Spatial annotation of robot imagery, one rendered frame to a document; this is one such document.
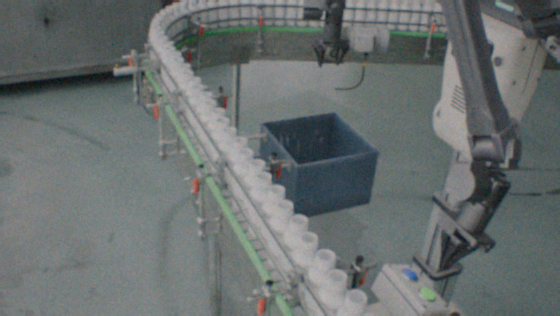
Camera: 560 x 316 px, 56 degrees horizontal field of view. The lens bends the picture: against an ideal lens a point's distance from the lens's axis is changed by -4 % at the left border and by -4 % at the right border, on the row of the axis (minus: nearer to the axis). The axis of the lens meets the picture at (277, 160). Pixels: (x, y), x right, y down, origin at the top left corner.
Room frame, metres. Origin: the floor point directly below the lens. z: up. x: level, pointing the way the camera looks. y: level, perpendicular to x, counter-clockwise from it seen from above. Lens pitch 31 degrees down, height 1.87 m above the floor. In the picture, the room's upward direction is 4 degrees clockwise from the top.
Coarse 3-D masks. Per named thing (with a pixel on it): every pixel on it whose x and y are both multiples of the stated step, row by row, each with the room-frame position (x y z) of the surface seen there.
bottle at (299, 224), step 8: (296, 216) 0.94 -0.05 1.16; (304, 216) 0.94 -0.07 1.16; (296, 224) 0.91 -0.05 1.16; (304, 224) 0.91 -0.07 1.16; (288, 232) 0.92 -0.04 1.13; (296, 232) 0.90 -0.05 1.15; (304, 232) 0.91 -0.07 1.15; (288, 240) 0.90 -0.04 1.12; (296, 240) 0.90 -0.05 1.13; (288, 248) 0.90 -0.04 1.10; (288, 264) 0.90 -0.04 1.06; (288, 280) 0.90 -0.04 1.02
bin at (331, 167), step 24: (288, 120) 1.80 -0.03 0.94; (312, 120) 1.85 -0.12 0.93; (336, 120) 1.87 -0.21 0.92; (264, 144) 1.72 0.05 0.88; (288, 144) 1.81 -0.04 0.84; (312, 144) 1.85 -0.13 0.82; (336, 144) 1.85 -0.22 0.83; (360, 144) 1.71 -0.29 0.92; (288, 168) 1.53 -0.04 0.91; (312, 168) 1.51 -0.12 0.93; (336, 168) 1.55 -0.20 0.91; (360, 168) 1.59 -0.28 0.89; (288, 192) 1.52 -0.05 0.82; (312, 192) 1.51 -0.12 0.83; (336, 192) 1.55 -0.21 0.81; (360, 192) 1.60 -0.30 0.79; (312, 216) 1.52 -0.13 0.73
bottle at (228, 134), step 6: (222, 132) 1.29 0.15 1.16; (228, 132) 1.31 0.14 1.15; (234, 132) 1.29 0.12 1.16; (228, 138) 1.27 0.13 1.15; (222, 144) 1.28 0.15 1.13; (228, 144) 1.27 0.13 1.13; (222, 150) 1.27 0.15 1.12; (228, 150) 1.26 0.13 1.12; (228, 156) 1.26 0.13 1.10; (228, 162) 1.26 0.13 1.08
